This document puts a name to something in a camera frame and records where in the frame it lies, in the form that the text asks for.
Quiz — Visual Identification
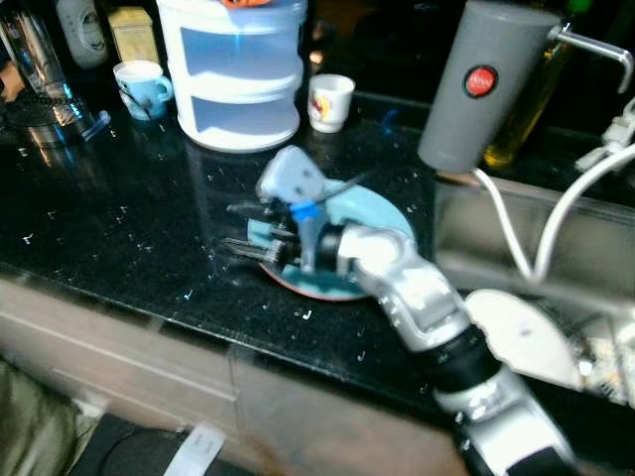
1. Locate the yellow carton box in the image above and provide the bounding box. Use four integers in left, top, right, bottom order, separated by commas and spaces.
106, 4, 161, 63

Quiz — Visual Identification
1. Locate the olive green cloth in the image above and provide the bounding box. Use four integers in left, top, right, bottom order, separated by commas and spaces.
0, 355, 87, 476

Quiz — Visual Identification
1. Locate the stainless steel sink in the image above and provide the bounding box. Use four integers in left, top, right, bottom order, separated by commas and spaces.
430, 177, 635, 410

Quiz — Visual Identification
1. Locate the shallow brown drawer front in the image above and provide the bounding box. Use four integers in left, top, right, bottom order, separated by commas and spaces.
0, 277, 236, 379

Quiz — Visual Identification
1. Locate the short white hose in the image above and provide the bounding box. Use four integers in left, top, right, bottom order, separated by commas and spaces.
470, 168, 543, 286

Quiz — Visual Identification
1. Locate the white stacked plastic container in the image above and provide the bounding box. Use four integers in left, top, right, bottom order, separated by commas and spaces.
156, 0, 310, 154

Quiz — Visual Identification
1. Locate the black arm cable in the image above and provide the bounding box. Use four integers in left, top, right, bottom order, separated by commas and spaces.
316, 172, 375, 201

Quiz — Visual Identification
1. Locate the clear glass jug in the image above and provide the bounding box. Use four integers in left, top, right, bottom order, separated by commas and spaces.
0, 9, 72, 108

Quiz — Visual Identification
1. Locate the metal mesh strainer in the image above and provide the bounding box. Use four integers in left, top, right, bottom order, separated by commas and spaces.
0, 97, 112, 152

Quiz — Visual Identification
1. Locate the white cup with print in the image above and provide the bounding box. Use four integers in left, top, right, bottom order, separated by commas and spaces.
307, 73, 357, 135

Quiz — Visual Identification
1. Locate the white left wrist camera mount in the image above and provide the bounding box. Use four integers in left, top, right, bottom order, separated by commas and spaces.
163, 423, 228, 476

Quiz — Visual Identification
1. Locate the deep brown drawer front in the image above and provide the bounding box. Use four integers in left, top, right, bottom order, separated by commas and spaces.
0, 317, 246, 449

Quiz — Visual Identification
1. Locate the olive oil bottle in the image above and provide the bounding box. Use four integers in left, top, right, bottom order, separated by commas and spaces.
483, 38, 573, 169

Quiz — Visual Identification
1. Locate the light blue mug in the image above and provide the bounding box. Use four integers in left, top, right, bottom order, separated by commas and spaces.
111, 59, 176, 123

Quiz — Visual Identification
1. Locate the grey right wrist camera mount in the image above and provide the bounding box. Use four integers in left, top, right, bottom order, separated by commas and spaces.
255, 145, 335, 275

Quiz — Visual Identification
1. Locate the grey canister with red label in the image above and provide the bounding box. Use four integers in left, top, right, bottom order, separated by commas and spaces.
416, 0, 563, 176

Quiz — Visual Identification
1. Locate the white hose connector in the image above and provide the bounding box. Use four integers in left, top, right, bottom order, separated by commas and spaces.
574, 97, 635, 172

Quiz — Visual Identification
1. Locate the brown cabinet panel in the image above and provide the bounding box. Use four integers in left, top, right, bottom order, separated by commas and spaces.
229, 346, 469, 476

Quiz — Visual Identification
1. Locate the white bottle with label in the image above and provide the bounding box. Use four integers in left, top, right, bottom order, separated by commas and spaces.
54, 0, 111, 69

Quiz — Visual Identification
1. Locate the plain white plate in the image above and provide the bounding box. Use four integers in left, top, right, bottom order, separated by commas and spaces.
463, 287, 585, 391

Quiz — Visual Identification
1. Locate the long white hose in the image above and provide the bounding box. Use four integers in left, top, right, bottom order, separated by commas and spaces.
534, 143, 635, 286

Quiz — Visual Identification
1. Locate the metal tap spout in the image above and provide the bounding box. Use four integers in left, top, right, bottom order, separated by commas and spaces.
550, 24, 635, 96

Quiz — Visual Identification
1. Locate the light blue plate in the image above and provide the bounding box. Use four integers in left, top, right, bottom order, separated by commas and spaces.
245, 182, 419, 302

